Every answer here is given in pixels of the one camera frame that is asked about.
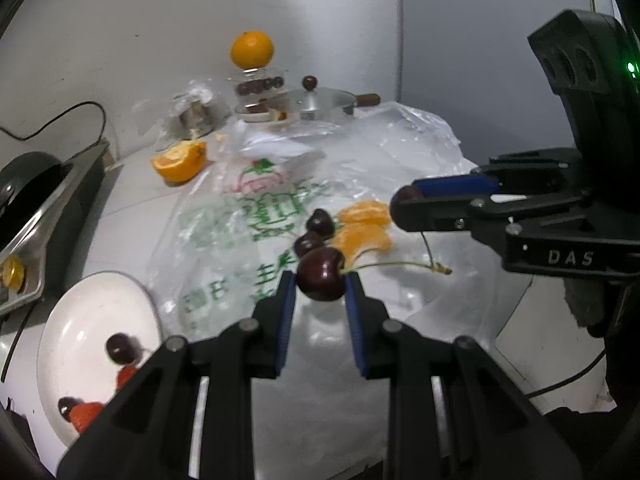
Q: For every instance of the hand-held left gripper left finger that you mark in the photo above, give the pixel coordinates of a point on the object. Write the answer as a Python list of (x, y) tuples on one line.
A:
[(286, 320)]

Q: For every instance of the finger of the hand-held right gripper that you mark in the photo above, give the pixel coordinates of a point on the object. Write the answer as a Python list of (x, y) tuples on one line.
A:
[(435, 216), (450, 186)]

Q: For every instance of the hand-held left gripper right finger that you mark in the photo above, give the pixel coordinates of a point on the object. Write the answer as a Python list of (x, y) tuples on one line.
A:
[(356, 325)]

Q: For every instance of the orange segment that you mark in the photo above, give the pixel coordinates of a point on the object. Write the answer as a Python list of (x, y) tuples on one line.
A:
[(365, 211), (362, 242)]

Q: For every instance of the clear printed plastic bag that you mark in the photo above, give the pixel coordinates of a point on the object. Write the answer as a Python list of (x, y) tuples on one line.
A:
[(250, 200)]

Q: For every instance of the white plate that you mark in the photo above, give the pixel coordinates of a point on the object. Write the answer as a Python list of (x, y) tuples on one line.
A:
[(80, 320)]

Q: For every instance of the grey door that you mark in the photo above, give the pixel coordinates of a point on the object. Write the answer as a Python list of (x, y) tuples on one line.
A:
[(475, 35)]

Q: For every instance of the steel saucepan with lid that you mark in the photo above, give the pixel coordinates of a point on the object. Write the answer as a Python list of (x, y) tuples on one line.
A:
[(320, 100)]

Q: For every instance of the half peeled orange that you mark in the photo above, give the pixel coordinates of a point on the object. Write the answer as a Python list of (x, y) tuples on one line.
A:
[(180, 160)]

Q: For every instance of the glass dish of dates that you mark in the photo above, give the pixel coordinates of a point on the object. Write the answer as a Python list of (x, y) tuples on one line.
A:
[(257, 90)]

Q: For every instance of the steel cup in plastic bag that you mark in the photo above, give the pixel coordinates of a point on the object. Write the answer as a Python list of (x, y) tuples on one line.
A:
[(195, 110)]

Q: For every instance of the whole orange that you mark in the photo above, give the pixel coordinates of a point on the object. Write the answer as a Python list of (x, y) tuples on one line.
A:
[(251, 50)]

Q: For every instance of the steel induction cooker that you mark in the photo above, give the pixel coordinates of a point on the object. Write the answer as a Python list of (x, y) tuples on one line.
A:
[(60, 195)]

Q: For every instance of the black chopstick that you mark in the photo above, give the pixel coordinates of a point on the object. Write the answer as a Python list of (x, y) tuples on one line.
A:
[(12, 352)]

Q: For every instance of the dark grey wok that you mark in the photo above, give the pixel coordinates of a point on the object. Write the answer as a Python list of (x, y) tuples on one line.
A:
[(25, 170)]

